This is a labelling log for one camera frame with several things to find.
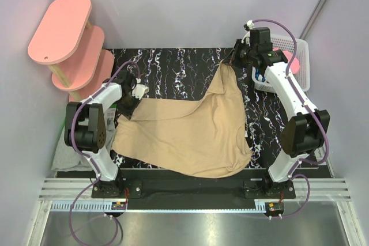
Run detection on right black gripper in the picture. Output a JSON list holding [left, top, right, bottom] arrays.
[[223, 39, 256, 70]]

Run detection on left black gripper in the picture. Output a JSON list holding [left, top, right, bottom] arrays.
[[116, 92, 142, 120]]

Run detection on beige t shirt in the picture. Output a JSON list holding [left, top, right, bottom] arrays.
[[112, 63, 252, 179]]

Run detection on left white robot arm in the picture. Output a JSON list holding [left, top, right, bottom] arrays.
[[64, 70, 148, 198]]

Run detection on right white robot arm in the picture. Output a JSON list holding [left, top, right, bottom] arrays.
[[230, 24, 330, 198]]

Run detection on green board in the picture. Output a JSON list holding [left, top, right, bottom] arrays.
[[65, 102, 116, 132]]

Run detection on blue patterned garment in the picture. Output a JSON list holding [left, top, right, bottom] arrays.
[[255, 69, 266, 82]]

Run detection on pink t shirt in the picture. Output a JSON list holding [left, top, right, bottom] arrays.
[[269, 48, 300, 78]]

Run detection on white plastic basket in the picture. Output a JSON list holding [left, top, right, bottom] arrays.
[[251, 33, 311, 92]]

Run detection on grey folded t shirt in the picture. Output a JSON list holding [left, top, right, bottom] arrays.
[[51, 130, 92, 172]]

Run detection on pink tiered shelf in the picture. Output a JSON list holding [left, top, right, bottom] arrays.
[[28, 0, 114, 101]]

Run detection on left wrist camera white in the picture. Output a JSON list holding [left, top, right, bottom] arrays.
[[131, 84, 149, 100]]

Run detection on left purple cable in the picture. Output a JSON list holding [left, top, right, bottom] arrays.
[[68, 60, 141, 244]]

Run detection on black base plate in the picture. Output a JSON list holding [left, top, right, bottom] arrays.
[[53, 166, 332, 210]]

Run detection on aluminium rail frame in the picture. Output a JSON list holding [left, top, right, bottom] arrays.
[[28, 162, 368, 245]]

